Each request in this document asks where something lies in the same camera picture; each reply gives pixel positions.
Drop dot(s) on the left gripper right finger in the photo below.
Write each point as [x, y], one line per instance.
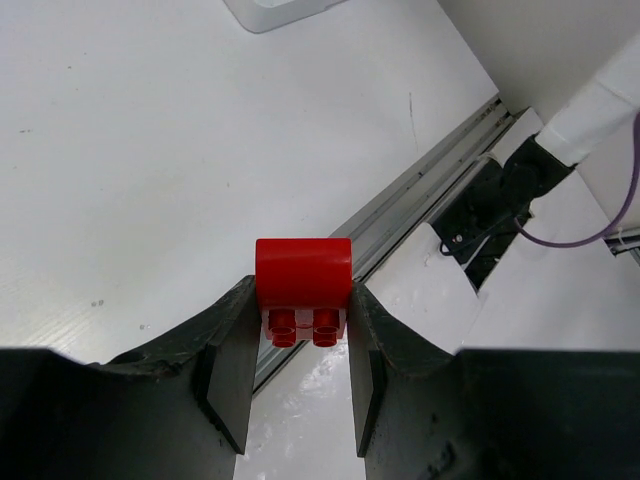
[422, 413]

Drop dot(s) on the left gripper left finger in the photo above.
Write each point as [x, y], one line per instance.
[176, 407]

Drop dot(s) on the red curved lego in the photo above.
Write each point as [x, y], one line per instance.
[303, 288]

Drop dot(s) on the white divided tray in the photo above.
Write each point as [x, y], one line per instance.
[260, 16]

